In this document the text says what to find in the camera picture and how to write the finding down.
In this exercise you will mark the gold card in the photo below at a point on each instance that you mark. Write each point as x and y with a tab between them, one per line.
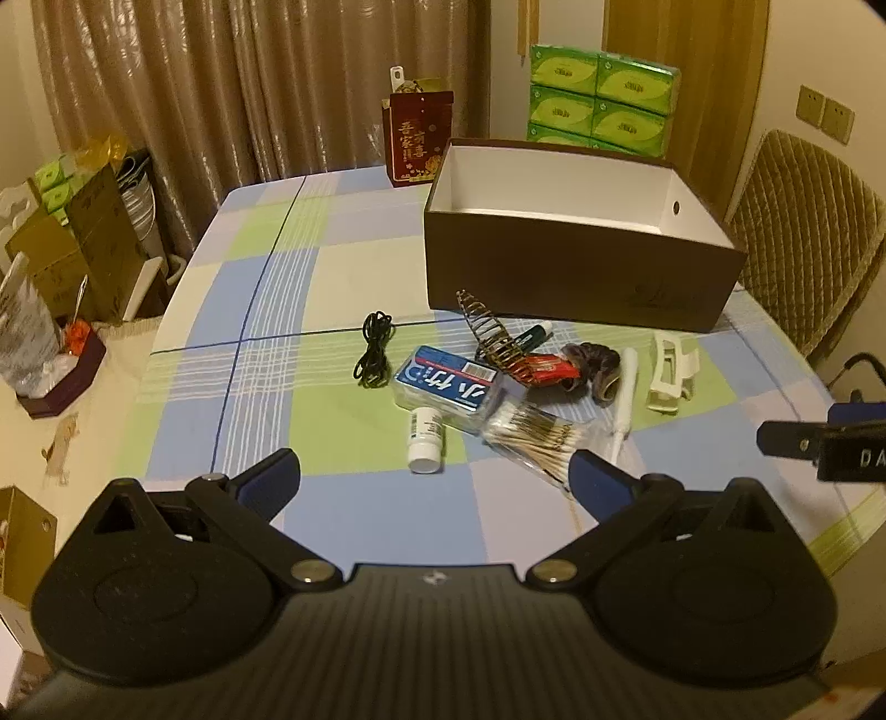
426	86

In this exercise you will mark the metal kettle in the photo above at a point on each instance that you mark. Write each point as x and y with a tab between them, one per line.
865	358

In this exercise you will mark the brown shiny curtain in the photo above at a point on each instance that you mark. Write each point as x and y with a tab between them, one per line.
242	104

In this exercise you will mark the orange small items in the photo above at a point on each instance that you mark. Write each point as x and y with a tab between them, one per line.
78	337

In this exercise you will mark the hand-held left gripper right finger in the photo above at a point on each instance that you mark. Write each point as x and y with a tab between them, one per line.
596	481

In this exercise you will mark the brown scrunchie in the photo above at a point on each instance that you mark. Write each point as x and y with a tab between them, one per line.
599	377

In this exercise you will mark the red packet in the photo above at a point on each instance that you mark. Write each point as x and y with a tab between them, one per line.
550	367

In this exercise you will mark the brown cardboard box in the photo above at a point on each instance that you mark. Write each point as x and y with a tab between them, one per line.
554	270

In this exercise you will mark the gold box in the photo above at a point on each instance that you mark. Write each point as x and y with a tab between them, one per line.
24	547

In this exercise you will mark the clear printed plastic bag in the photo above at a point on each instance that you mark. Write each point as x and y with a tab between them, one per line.
24	332

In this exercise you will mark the green pen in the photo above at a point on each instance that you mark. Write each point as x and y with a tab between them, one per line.
529	336

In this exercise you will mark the white tube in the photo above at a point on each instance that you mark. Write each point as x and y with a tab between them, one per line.
623	401

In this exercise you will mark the white claw hair clip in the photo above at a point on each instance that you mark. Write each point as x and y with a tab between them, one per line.
664	388

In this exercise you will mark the chair with quilted cover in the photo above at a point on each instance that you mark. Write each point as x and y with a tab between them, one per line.
803	228

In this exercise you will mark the red gift bag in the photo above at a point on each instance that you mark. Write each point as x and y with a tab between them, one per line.
417	142

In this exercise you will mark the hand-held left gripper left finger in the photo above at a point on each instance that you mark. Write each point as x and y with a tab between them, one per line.
270	479

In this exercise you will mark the wall socket plate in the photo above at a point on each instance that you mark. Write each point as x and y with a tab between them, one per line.
837	120
808	106

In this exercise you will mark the stack of green tissue packs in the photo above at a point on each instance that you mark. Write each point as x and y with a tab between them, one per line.
599	100

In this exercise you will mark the blue floss pick box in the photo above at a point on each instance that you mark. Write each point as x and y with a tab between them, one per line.
443	388

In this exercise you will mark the white pill bottle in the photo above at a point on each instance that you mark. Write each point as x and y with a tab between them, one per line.
423	443

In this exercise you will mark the silver metal pot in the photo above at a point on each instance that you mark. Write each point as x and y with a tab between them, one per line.
142	208

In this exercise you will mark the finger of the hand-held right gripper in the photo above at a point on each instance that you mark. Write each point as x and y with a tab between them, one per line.
789	438
858	414

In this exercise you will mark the white carved board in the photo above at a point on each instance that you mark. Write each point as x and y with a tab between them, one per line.
15	208

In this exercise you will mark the bag of cotton swabs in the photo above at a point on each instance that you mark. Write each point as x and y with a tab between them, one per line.
533	433

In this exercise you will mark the purple tray box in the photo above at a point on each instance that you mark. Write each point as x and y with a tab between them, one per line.
66	388

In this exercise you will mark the golden curtain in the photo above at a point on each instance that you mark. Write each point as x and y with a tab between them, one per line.
692	41

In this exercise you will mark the checked tablecloth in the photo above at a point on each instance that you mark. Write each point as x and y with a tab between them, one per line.
291	291

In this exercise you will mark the brown paper scrap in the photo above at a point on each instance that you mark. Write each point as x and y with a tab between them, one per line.
61	443

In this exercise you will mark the white flat board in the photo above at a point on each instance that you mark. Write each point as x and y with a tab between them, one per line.
142	291

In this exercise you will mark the small green tissue pack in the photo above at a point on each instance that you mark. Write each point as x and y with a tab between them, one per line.
54	173
61	202

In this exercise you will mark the yellow plastic bag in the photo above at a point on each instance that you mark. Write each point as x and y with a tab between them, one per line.
100	152

